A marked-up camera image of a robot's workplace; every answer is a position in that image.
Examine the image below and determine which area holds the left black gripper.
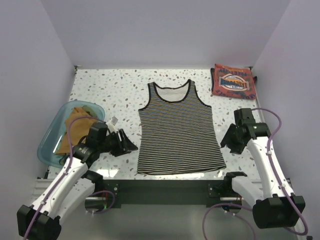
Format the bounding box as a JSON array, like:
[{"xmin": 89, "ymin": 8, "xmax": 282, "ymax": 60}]
[{"xmin": 98, "ymin": 128, "xmax": 138, "ymax": 157}]

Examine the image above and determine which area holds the red tank top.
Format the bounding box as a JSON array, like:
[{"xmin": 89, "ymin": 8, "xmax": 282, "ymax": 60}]
[{"xmin": 210, "ymin": 63, "xmax": 258, "ymax": 100}]

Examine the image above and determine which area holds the black white striped tank top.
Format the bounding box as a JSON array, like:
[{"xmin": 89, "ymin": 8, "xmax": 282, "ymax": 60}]
[{"xmin": 137, "ymin": 79, "xmax": 226, "ymax": 176}]

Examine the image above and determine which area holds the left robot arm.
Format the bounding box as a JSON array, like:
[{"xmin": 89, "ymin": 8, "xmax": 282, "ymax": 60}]
[{"xmin": 17, "ymin": 122, "xmax": 138, "ymax": 240}]

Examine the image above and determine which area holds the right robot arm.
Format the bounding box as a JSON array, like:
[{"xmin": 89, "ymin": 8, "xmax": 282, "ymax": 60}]
[{"xmin": 220, "ymin": 108, "xmax": 306, "ymax": 231}]

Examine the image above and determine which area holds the mustard yellow tank top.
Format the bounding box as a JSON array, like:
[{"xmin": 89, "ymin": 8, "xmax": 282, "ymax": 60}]
[{"xmin": 55, "ymin": 107, "xmax": 97, "ymax": 156}]

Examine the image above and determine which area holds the teal plastic basket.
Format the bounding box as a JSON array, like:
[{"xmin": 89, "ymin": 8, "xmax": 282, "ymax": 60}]
[{"xmin": 37, "ymin": 100, "xmax": 105, "ymax": 169}]

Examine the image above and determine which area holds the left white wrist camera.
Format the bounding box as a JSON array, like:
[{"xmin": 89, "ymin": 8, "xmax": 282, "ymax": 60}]
[{"xmin": 106, "ymin": 116, "xmax": 118, "ymax": 133}]

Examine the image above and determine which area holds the aluminium frame rail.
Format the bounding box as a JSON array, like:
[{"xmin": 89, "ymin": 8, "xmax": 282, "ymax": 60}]
[{"xmin": 244, "ymin": 66, "xmax": 287, "ymax": 190}]

